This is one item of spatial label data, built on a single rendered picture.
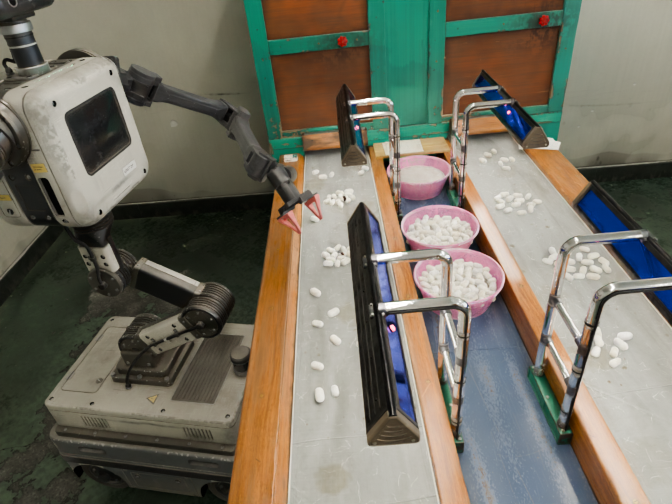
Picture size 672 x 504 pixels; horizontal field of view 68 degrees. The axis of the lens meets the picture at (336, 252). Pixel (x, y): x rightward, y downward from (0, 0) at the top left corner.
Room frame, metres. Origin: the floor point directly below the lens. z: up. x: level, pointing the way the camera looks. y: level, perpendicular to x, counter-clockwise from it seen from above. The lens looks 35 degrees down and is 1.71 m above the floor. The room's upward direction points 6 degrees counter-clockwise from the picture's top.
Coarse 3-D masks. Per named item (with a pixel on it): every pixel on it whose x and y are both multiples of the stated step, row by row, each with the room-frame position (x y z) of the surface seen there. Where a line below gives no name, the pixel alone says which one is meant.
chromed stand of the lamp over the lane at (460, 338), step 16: (384, 256) 0.81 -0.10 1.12; (400, 256) 0.80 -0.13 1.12; (416, 256) 0.80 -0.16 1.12; (432, 256) 0.80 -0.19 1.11; (448, 256) 0.80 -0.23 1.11; (448, 272) 0.80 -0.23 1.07; (448, 288) 0.80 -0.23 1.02; (384, 304) 0.66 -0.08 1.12; (400, 304) 0.66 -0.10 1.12; (416, 304) 0.65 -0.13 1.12; (432, 304) 0.65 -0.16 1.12; (448, 304) 0.65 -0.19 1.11; (464, 304) 0.65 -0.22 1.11; (448, 320) 0.76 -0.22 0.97; (464, 320) 0.65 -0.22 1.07; (448, 336) 0.80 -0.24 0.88; (464, 336) 0.64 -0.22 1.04; (448, 352) 0.78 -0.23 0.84; (464, 352) 0.64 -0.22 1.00; (448, 368) 0.73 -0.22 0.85; (464, 368) 0.65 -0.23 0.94; (448, 384) 0.80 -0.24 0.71; (464, 384) 0.65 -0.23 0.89; (448, 400) 0.75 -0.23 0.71; (448, 416) 0.70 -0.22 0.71
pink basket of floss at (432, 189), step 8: (400, 160) 1.99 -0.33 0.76; (424, 160) 1.99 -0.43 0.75; (432, 160) 1.97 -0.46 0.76; (440, 160) 1.94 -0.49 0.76; (440, 168) 1.92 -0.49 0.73; (448, 168) 1.87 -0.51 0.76; (408, 184) 1.76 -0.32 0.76; (416, 184) 1.74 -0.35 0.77; (424, 184) 1.74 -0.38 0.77; (432, 184) 1.75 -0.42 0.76; (440, 184) 1.78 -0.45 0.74; (408, 192) 1.78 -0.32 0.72; (416, 192) 1.76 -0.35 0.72; (424, 192) 1.76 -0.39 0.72; (432, 192) 1.77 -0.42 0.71; (440, 192) 1.81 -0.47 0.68
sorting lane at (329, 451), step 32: (320, 160) 2.13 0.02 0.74; (320, 192) 1.82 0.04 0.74; (320, 224) 1.57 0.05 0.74; (320, 256) 1.36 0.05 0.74; (320, 288) 1.19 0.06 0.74; (352, 288) 1.18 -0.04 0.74; (320, 320) 1.05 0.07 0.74; (352, 320) 1.03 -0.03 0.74; (320, 352) 0.93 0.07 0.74; (352, 352) 0.91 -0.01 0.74; (320, 384) 0.82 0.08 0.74; (352, 384) 0.81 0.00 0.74; (320, 416) 0.72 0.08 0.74; (352, 416) 0.71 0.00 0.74; (320, 448) 0.64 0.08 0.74; (352, 448) 0.63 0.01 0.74; (384, 448) 0.62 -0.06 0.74; (416, 448) 0.62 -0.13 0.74; (320, 480) 0.57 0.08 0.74; (352, 480) 0.56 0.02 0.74; (384, 480) 0.55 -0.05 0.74; (416, 480) 0.54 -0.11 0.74
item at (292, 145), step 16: (544, 112) 2.16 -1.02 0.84; (560, 112) 2.15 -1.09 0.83; (400, 128) 2.17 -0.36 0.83; (416, 128) 2.17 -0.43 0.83; (432, 128) 2.17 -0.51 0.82; (448, 128) 2.17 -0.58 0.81; (544, 128) 2.15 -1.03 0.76; (272, 144) 2.20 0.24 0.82; (288, 144) 2.19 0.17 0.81; (368, 144) 2.18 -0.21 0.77; (384, 160) 2.18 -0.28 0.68
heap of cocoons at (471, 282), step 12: (456, 264) 1.24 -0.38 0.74; (468, 264) 1.23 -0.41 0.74; (480, 264) 1.22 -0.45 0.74; (432, 276) 1.19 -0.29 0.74; (456, 276) 1.17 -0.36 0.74; (468, 276) 1.17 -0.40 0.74; (480, 276) 1.16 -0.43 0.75; (432, 288) 1.14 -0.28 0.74; (456, 288) 1.12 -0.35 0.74; (468, 288) 1.11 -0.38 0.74; (480, 288) 1.11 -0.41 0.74; (492, 288) 1.10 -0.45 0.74; (468, 300) 1.06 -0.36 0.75; (492, 300) 1.07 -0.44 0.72
